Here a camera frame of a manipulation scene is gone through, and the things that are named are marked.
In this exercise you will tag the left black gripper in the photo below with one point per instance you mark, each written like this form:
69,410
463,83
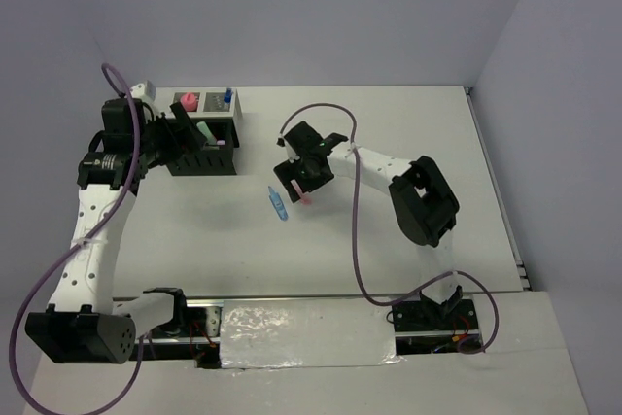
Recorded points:
183,141

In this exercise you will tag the black slotted organizer box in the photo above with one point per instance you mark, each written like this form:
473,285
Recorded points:
211,160

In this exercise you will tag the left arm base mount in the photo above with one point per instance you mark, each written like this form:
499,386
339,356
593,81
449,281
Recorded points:
198,343

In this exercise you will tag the pink highlighter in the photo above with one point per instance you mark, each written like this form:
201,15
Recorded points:
302,196

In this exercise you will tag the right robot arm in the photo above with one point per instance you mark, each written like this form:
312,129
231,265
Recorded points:
424,205

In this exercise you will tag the blue highlighter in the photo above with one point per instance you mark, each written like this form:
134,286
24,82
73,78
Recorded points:
277,204

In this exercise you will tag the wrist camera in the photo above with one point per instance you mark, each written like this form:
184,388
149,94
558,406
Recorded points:
144,91
290,152

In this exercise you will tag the pink cap bottle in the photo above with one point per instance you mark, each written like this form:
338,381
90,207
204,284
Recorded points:
189,101

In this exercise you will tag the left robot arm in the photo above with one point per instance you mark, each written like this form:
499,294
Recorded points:
81,323

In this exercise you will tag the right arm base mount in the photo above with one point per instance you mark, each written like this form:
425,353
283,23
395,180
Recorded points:
419,331

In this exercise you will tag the green highlighter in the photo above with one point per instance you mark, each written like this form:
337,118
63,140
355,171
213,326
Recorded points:
204,129

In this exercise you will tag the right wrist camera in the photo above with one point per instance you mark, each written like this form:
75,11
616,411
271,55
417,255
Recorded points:
290,152

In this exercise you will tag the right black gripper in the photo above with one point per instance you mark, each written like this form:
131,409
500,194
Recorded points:
288,171

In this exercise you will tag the grey mesh organizer box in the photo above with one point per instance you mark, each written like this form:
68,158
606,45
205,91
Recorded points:
211,102

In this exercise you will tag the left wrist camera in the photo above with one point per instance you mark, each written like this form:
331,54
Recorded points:
144,91

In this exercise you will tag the blue cap spray bottle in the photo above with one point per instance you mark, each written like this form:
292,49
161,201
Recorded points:
227,97

